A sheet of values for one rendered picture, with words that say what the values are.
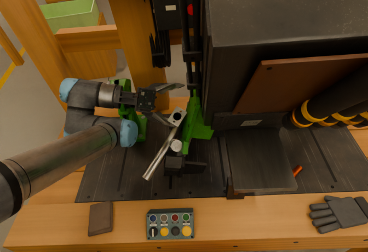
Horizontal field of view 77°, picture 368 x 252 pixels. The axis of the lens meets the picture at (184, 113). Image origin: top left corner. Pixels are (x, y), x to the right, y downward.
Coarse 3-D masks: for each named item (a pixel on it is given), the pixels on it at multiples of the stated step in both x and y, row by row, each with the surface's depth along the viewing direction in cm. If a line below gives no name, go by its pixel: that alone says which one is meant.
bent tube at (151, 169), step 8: (176, 112) 73; (184, 112) 73; (168, 120) 72; (176, 120) 82; (176, 128) 82; (168, 136) 85; (176, 136) 85; (168, 144) 84; (160, 152) 83; (160, 160) 82; (152, 168) 81; (144, 176) 81
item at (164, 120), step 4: (156, 112) 73; (160, 112) 73; (152, 116) 73; (156, 116) 72; (160, 116) 73; (160, 120) 73; (164, 120) 71; (164, 124) 73; (168, 124) 73; (172, 124) 74
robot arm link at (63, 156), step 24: (96, 120) 64; (120, 120) 63; (48, 144) 44; (72, 144) 46; (96, 144) 52; (120, 144) 61; (0, 168) 33; (24, 168) 37; (48, 168) 40; (72, 168) 45; (0, 192) 32; (24, 192) 35; (0, 216) 32
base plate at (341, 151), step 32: (160, 128) 106; (96, 160) 96; (128, 160) 95; (192, 160) 93; (224, 160) 92; (288, 160) 90; (320, 160) 88; (352, 160) 87; (96, 192) 86; (128, 192) 85; (160, 192) 84; (192, 192) 84; (224, 192) 83; (256, 192) 82; (288, 192) 81; (320, 192) 80
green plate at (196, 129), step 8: (200, 96) 67; (192, 104) 68; (200, 104) 62; (192, 112) 66; (200, 112) 65; (184, 120) 80; (192, 120) 66; (200, 120) 68; (184, 128) 78; (192, 128) 68; (200, 128) 70; (208, 128) 70; (184, 136) 76; (192, 136) 73; (200, 136) 73; (208, 136) 73
